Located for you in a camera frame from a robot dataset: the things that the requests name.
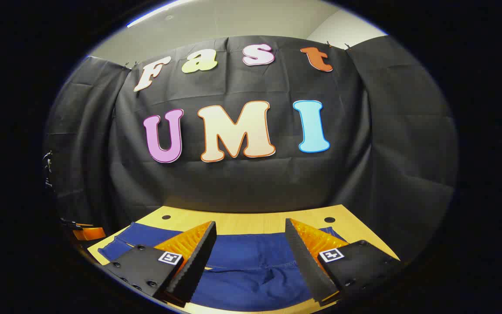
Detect black backdrop cloth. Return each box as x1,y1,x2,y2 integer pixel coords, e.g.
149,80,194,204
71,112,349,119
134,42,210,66
44,36,458,262

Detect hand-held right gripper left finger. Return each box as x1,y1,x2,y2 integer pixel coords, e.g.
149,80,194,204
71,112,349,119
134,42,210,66
103,220,217,306

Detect blue denim jeans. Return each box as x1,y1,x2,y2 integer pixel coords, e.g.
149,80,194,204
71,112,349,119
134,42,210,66
98,222,347,312

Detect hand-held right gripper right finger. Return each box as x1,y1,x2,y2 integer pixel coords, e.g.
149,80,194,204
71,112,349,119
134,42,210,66
285,218,402,305

